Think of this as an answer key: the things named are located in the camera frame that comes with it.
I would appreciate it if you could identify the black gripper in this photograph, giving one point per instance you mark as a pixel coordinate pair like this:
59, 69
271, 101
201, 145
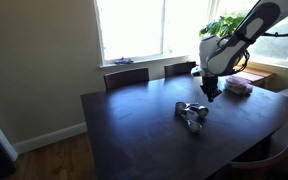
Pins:
210, 88

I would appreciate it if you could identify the medium steel measuring cup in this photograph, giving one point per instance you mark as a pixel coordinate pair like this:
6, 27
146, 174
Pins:
200, 110

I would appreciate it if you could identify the large steel measuring cup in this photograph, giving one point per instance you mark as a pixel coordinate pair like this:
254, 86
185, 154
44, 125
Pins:
182, 107

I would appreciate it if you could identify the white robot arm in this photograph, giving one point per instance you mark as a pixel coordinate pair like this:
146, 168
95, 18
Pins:
219, 59

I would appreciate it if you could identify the pink plastic food bag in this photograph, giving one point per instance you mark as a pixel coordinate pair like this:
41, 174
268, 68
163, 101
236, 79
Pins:
238, 85

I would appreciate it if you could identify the small steel measuring cup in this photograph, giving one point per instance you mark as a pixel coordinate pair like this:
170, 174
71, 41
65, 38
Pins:
194, 127

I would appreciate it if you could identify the dark wooden chair right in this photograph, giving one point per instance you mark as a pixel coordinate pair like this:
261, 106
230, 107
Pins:
178, 69

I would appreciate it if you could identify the green potted plant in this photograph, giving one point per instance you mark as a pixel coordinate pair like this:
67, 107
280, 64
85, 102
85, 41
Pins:
221, 27

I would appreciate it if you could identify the wooden side bench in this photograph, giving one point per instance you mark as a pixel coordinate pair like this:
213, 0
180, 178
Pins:
257, 77

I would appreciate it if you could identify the dark wooden chair left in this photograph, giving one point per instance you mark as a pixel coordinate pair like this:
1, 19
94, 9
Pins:
127, 77

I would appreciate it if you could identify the purple object on windowsill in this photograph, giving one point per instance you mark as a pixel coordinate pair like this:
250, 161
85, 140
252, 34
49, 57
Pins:
123, 61

